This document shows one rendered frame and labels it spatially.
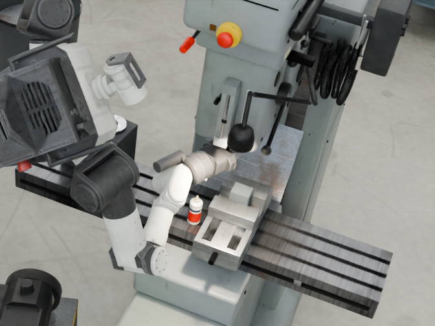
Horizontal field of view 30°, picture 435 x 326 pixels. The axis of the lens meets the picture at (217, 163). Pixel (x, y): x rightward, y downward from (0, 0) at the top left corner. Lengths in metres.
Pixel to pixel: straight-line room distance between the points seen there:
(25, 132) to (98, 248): 1.96
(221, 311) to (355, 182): 2.03
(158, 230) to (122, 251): 0.16
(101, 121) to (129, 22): 3.43
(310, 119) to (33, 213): 1.68
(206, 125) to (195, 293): 0.54
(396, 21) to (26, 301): 1.48
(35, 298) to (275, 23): 1.35
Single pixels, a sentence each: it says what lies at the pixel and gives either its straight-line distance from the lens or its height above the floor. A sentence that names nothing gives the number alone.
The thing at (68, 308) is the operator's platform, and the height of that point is 0.40.
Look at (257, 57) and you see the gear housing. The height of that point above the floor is 1.66.
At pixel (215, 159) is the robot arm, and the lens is 2.37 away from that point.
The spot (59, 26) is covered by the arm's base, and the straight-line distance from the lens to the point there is 1.96.
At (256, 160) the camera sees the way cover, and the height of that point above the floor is 0.99.
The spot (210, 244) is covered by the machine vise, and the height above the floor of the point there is 1.03.
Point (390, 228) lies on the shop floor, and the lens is 4.23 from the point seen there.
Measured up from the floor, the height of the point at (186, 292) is 0.85.
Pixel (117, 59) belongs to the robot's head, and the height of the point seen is 1.69.
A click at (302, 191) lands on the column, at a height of 0.86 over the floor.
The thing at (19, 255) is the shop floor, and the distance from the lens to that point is 3.78.
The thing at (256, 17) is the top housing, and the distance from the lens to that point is 1.93.
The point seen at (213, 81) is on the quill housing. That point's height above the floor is 1.52.
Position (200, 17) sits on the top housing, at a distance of 1.99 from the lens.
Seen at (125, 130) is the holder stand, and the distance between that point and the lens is 2.61.
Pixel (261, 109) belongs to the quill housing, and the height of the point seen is 1.48.
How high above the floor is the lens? 2.76
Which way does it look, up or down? 40 degrees down
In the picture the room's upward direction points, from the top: 10 degrees clockwise
